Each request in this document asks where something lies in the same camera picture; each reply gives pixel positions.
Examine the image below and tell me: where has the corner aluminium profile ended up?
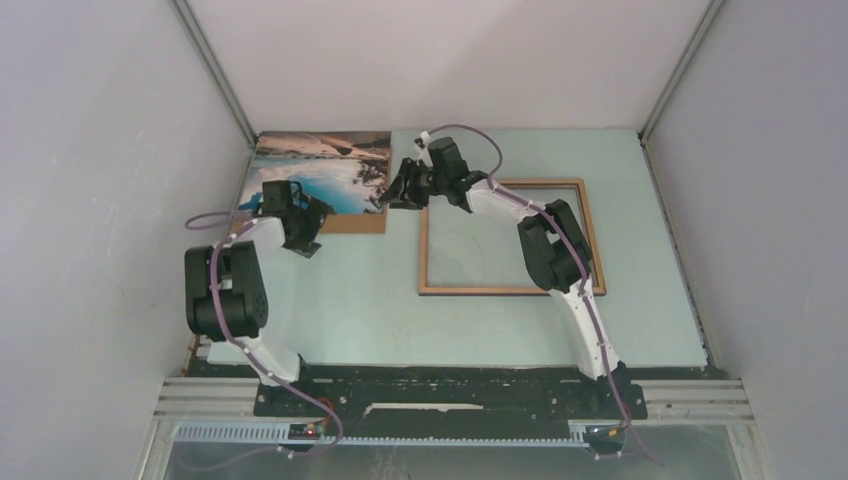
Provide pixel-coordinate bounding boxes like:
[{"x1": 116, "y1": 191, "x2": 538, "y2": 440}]
[
  {"x1": 169, "y1": 0, "x2": 258, "y2": 149},
  {"x1": 638, "y1": 0, "x2": 727, "y2": 146}
]

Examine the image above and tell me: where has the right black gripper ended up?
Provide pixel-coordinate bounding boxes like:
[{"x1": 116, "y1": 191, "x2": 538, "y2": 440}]
[{"x1": 379, "y1": 158, "x2": 448, "y2": 212}]

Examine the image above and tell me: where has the left corner aluminium profile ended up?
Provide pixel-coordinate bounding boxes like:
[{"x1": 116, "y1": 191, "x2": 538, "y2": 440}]
[{"x1": 169, "y1": 0, "x2": 258, "y2": 149}]

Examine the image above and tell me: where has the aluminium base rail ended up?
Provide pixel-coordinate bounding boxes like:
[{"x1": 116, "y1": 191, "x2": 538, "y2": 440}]
[{"x1": 140, "y1": 365, "x2": 765, "y2": 479}]

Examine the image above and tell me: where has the landscape photo print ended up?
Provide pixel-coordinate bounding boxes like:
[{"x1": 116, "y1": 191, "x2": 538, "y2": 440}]
[{"x1": 238, "y1": 131, "x2": 391, "y2": 214}]

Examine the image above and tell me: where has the wooden picture frame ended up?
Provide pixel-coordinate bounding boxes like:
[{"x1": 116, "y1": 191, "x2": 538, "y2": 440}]
[{"x1": 417, "y1": 177, "x2": 608, "y2": 297}]

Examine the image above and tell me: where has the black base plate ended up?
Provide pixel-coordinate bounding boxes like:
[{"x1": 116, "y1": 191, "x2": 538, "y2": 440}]
[{"x1": 253, "y1": 365, "x2": 648, "y2": 441}]

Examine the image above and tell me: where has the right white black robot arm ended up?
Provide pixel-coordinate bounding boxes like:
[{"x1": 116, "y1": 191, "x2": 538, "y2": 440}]
[{"x1": 380, "y1": 133, "x2": 630, "y2": 418}]

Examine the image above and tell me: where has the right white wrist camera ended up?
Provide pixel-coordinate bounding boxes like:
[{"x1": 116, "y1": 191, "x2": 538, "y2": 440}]
[{"x1": 413, "y1": 131, "x2": 432, "y2": 168}]

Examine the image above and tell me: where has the right corner aluminium profile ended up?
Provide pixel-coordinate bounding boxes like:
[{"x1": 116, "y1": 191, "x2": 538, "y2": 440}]
[{"x1": 638, "y1": 0, "x2": 727, "y2": 146}]

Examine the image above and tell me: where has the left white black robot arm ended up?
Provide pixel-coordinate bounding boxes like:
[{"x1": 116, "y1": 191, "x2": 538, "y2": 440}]
[{"x1": 184, "y1": 180, "x2": 335, "y2": 417}]

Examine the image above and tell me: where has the brown cardboard backing board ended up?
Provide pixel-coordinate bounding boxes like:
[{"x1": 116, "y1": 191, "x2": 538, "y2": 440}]
[{"x1": 228, "y1": 148, "x2": 393, "y2": 235}]

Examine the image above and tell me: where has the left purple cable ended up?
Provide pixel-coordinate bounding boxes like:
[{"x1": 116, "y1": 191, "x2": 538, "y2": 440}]
[{"x1": 184, "y1": 210, "x2": 346, "y2": 465}]

